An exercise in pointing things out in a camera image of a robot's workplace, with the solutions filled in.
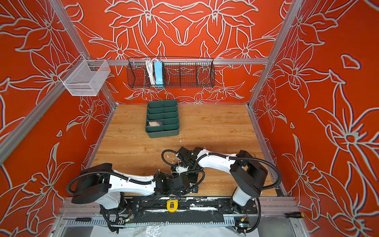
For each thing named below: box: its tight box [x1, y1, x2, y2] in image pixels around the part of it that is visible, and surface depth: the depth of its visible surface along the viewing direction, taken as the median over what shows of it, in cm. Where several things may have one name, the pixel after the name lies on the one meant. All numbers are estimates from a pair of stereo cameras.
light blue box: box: [153, 61, 164, 88], surface depth 92 cm
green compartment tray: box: [145, 99, 180, 139], surface depth 103 cm
